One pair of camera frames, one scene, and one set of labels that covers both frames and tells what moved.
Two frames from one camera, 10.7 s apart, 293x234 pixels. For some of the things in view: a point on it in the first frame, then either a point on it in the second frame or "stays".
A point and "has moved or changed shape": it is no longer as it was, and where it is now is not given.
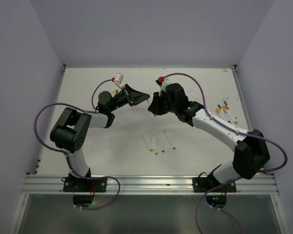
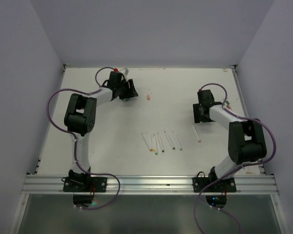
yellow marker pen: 152,142 stays
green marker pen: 156,153 stays
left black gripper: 134,97 to 131,92
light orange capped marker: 218,111 has moved or changed shape
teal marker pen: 163,150 stays
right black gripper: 155,106 to 198,116
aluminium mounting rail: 148,185 stays
